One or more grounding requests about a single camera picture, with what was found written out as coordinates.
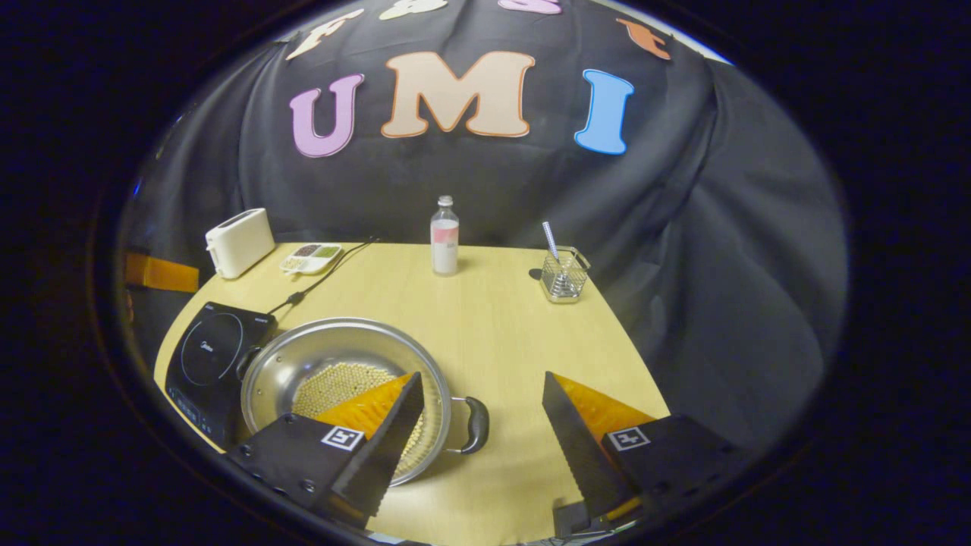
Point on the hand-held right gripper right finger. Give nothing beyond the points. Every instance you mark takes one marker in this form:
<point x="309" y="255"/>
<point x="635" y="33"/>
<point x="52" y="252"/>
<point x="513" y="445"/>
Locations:
<point x="580" y="455"/>

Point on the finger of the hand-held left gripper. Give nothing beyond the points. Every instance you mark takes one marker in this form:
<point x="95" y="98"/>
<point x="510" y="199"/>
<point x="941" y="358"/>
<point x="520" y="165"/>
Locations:
<point x="163" y="274"/>

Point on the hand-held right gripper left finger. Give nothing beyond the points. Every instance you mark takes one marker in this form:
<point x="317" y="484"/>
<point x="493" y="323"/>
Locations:
<point x="391" y="447"/>

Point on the black induction cooktop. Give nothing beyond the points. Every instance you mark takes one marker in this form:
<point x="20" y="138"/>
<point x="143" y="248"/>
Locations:
<point x="205" y="356"/>

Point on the stainless steel pot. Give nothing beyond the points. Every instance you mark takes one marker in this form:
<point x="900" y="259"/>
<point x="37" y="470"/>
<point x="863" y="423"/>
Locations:
<point x="334" y="345"/>

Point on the white toaster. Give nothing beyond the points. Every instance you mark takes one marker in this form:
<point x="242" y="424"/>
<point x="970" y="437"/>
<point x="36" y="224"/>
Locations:
<point x="239" y="243"/>

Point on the pile of soybeans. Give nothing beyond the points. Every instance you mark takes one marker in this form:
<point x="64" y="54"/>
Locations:
<point x="334" y="387"/>

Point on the white divided dish of beans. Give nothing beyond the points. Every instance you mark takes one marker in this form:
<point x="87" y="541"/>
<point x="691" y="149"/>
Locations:
<point x="311" y="259"/>

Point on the clear bottle with pink label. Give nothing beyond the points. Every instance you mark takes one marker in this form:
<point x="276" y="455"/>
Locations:
<point x="444" y="254"/>

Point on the striped straw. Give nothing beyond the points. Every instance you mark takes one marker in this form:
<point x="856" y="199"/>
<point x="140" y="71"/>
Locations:
<point x="549" y="239"/>

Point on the black backdrop cloth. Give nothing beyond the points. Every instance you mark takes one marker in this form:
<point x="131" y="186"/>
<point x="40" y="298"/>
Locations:
<point x="493" y="182"/>

